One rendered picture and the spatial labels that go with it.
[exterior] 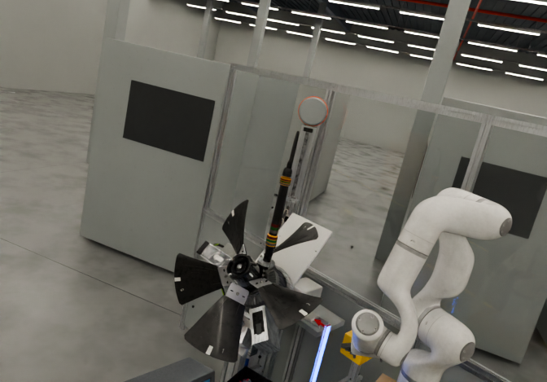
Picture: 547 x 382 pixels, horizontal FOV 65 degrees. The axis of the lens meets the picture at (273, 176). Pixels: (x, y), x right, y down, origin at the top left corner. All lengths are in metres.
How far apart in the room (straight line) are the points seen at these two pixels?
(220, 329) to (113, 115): 2.99
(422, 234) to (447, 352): 0.39
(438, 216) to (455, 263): 0.21
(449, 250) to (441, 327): 0.23
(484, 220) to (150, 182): 3.40
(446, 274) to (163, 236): 3.25
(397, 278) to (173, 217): 3.16
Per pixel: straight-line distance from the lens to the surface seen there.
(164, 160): 4.11
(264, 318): 1.86
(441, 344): 1.43
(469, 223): 1.26
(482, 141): 2.06
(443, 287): 1.40
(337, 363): 2.60
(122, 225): 4.52
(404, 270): 1.21
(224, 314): 1.82
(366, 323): 1.22
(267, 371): 2.40
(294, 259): 2.08
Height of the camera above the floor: 1.97
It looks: 12 degrees down
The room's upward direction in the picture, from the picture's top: 13 degrees clockwise
